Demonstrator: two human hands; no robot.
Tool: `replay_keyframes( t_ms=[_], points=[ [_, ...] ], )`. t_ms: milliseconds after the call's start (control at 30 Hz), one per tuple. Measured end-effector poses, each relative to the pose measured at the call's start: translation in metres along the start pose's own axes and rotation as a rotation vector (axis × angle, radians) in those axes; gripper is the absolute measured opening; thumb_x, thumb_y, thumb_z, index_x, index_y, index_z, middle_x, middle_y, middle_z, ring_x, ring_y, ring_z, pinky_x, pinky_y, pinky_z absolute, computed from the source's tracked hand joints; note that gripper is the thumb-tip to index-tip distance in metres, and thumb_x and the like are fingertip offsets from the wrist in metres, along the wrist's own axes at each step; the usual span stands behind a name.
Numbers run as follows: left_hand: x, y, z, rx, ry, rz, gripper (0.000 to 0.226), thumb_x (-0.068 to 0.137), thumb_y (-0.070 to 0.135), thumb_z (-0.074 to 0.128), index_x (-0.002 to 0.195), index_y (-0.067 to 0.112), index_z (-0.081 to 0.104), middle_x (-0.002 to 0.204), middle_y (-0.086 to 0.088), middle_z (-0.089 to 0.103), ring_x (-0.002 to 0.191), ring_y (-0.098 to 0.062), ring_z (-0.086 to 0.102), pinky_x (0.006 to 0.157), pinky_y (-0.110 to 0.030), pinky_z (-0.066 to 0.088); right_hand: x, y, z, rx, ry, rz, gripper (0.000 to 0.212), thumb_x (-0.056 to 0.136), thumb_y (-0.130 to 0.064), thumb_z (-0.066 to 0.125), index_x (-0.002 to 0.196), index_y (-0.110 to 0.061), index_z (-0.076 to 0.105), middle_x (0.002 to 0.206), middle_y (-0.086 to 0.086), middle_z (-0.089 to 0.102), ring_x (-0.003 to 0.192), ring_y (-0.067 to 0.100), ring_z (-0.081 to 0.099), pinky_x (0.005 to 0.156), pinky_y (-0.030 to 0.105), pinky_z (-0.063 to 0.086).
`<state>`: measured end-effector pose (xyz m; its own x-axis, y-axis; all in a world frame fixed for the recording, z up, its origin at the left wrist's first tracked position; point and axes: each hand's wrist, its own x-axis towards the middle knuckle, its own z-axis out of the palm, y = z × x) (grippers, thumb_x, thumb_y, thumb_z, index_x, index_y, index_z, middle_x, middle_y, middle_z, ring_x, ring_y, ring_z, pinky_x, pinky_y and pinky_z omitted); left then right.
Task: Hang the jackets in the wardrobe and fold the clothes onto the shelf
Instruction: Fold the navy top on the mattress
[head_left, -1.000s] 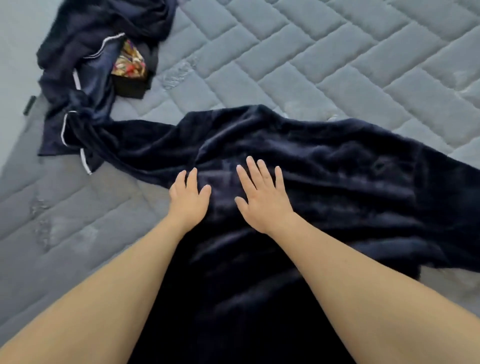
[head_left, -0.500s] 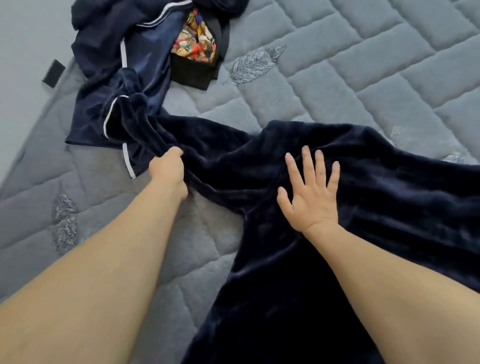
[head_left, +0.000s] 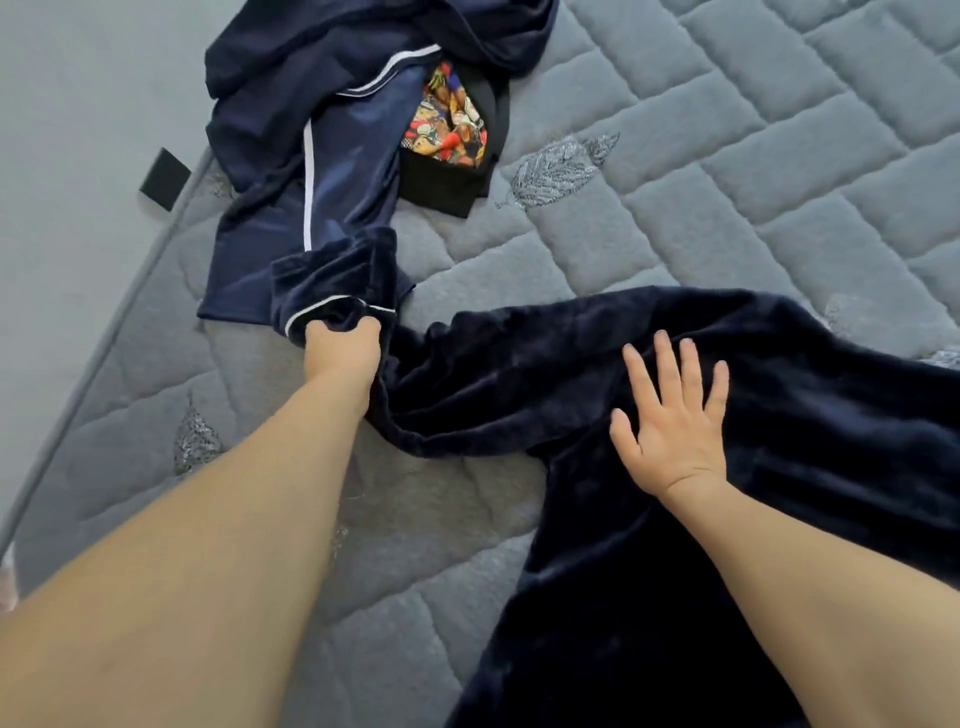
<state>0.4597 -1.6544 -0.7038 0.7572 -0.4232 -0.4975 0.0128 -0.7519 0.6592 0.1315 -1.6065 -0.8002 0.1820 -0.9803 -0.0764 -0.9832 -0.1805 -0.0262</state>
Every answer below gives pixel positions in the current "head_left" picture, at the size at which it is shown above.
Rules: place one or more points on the black square patch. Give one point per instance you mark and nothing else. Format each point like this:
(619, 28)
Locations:
(165, 179)

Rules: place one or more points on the black colourful patterned sweatshirt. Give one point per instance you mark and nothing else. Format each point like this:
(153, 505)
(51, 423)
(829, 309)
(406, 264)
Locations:
(447, 128)

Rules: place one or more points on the person's right forearm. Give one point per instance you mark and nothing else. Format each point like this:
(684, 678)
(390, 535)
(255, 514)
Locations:
(840, 615)

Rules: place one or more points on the person's left hand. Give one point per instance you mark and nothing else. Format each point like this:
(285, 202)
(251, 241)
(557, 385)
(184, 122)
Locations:
(342, 357)

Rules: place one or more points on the person's left forearm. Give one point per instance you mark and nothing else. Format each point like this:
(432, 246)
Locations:
(180, 585)

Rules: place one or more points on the person's right hand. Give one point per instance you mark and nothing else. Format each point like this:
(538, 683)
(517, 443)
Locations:
(675, 435)

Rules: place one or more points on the shiny navy track pants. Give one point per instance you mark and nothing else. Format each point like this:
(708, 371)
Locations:
(270, 180)

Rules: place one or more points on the grey quilted mattress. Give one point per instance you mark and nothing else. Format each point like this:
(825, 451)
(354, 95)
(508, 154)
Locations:
(750, 135)

